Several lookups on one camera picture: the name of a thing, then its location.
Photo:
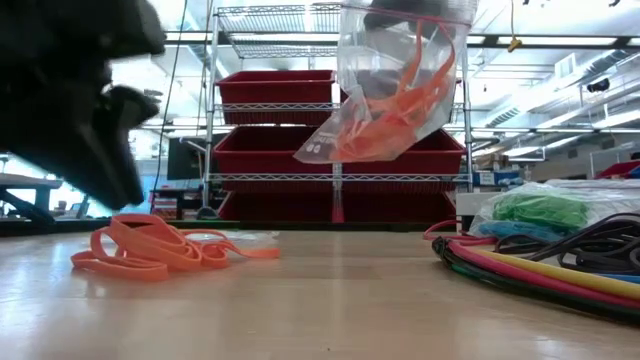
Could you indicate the clear zip bag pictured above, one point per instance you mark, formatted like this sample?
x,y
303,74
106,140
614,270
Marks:
x,y
482,230
610,200
370,60

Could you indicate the green rubber bands pile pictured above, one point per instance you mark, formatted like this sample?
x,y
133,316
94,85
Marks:
x,y
540,210

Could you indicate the white cardboard box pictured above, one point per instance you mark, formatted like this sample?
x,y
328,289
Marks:
x,y
475,205

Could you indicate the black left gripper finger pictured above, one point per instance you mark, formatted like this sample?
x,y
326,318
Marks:
x,y
105,170
132,107

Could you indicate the orange rubber bands pile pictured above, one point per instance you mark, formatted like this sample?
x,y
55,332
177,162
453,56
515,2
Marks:
x,y
150,250

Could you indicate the black background table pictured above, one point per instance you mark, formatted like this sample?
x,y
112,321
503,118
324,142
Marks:
x,y
30,181

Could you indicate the yellow hanging tag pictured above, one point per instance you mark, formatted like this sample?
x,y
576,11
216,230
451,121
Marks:
x,y
514,45

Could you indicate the blue rubber bands pile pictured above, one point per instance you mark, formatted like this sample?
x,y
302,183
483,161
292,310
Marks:
x,y
520,231

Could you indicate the dark purple rubber bands pile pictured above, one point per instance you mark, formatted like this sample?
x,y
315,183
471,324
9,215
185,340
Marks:
x,y
600,245

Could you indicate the black computer monitor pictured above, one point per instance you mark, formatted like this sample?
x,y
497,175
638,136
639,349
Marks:
x,y
187,160

